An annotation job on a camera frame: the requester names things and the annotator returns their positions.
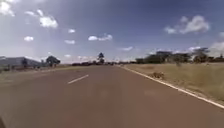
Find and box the small dry bush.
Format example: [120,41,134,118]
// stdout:
[151,71,166,80]

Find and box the row of trees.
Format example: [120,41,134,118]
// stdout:
[129,47,224,65]

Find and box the tall dark tree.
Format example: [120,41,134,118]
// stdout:
[97,51,106,65]

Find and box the low grey building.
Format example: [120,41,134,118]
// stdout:
[0,56,43,70]

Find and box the dark round tree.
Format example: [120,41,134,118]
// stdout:
[45,55,62,68]

